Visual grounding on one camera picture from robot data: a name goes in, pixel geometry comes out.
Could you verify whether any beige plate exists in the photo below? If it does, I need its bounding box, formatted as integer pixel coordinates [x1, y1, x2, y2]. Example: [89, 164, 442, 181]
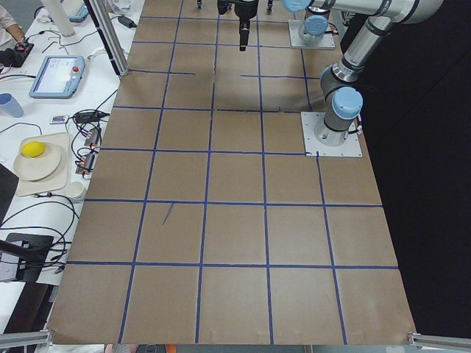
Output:
[13, 143, 61, 181]

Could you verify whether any small circuit board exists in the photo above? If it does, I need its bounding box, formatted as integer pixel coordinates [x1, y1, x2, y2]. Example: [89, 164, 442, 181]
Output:
[84, 126, 102, 147]
[75, 152, 98, 176]

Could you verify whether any black power adapter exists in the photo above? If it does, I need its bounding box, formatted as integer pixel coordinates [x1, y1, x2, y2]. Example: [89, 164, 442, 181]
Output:
[118, 15, 137, 29]
[73, 110, 110, 124]

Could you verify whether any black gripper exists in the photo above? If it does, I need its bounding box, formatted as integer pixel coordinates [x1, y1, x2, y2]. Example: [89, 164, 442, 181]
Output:
[217, 0, 258, 51]

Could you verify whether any aluminium frame post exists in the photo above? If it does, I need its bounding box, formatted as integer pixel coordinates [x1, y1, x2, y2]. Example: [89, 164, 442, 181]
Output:
[84, 0, 129, 76]

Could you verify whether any teach pendant tablet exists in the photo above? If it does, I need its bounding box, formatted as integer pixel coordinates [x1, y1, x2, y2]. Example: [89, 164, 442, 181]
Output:
[29, 55, 85, 99]

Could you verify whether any yellow lemon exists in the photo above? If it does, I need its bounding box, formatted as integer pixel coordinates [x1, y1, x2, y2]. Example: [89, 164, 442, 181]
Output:
[21, 140, 46, 158]

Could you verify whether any white paper cup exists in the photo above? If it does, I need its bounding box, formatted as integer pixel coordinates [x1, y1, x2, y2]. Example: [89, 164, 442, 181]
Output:
[65, 182, 87, 203]

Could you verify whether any beige tray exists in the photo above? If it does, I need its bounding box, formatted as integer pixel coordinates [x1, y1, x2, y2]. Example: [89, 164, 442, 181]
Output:
[14, 132, 71, 196]

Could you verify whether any blue plastic cup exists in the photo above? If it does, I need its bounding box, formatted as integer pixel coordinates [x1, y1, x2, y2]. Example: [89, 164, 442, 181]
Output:
[0, 93, 24, 118]

